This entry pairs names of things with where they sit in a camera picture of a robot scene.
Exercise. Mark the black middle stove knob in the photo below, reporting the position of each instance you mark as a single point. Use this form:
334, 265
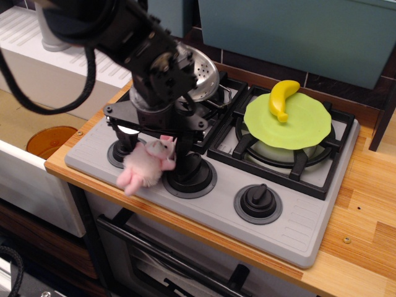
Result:
193, 177

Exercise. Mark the teal cabinet box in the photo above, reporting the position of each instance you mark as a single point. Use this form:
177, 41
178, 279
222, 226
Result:
348, 41

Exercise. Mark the black oven door handle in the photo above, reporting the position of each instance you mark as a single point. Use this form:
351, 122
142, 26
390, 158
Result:
118, 227

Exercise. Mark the black burner grate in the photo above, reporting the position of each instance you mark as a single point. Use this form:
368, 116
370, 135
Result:
212, 114
310, 171

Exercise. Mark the grey toy stove top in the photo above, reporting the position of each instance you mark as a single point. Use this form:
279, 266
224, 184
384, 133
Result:
268, 184

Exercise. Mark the black left stove knob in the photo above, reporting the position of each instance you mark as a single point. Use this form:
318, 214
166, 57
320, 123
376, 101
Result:
118, 150

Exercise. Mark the black stove knob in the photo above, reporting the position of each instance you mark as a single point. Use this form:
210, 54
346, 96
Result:
258, 204
118, 150
193, 177

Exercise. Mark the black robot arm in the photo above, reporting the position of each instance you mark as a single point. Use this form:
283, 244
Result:
162, 69

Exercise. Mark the steel colander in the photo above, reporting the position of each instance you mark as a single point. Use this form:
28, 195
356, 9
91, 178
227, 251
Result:
207, 75

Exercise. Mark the black right stove knob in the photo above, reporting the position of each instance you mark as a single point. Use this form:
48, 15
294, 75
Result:
258, 204

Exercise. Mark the pink plush bunny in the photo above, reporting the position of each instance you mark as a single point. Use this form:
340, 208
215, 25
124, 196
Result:
144, 166

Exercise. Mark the white toy sink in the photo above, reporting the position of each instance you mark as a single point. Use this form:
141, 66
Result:
50, 90

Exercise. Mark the black left burner grate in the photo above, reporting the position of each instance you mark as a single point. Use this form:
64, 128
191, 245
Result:
212, 114

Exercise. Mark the green plastic plate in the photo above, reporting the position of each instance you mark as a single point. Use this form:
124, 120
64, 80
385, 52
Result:
308, 122

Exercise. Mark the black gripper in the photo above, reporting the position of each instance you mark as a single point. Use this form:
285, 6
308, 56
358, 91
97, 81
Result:
179, 119

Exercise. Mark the grey toy faucet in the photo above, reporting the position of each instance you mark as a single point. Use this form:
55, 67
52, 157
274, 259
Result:
49, 41

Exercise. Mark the yellow toy banana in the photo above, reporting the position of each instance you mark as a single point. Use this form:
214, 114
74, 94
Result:
278, 95

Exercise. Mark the orange plastic bowl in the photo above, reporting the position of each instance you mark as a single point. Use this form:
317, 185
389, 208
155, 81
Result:
44, 143

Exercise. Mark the black right burner grate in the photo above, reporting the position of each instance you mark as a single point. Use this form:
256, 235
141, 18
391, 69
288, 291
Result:
310, 171

